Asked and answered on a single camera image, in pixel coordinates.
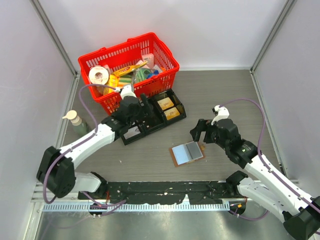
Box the gold card upper slot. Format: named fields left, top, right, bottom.
left=157, top=97, right=174, bottom=111

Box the white slotted cable duct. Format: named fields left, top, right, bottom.
left=42, top=201, right=230, bottom=213

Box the green package in basket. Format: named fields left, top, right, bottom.
left=131, top=67, right=153, bottom=84

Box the pink box in basket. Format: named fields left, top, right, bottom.
left=141, top=53, right=155, bottom=69

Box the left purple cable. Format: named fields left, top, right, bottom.
left=43, top=84, right=126, bottom=218

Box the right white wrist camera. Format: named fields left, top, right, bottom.
left=211, top=105, right=230, bottom=126

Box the red plastic shopping basket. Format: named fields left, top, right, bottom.
left=77, top=32, right=181, bottom=119

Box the gold card lower slot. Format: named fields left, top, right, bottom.
left=163, top=107, right=180, bottom=120

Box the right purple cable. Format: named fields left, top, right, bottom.
left=217, top=97, right=320, bottom=221

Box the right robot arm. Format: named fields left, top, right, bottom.
left=190, top=119, right=320, bottom=240

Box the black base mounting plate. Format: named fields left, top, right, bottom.
left=89, top=181, right=244, bottom=205

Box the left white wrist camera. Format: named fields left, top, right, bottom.
left=114, top=84, right=137, bottom=100

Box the brown leather card holder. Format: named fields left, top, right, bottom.
left=169, top=142, right=206, bottom=167

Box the gold card slot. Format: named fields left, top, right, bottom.
left=163, top=107, right=180, bottom=120
left=157, top=97, right=174, bottom=111

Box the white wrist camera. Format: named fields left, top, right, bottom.
left=114, top=84, right=137, bottom=100
left=211, top=105, right=230, bottom=126

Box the purple cable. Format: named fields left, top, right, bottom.
left=217, top=97, right=320, bottom=221
left=43, top=84, right=126, bottom=218

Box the white card lower slot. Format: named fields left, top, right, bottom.
left=123, top=126, right=141, bottom=139

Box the black card organizer tray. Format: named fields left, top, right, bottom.
left=121, top=88, right=187, bottom=145

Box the yellow snack package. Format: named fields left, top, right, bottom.
left=106, top=60, right=147, bottom=88

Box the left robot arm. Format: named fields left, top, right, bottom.
left=36, top=93, right=153, bottom=199

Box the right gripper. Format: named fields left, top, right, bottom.
left=190, top=118, right=229, bottom=151

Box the green soap pump bottle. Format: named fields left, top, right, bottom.
left=62, top=110, right=91, bottom=138

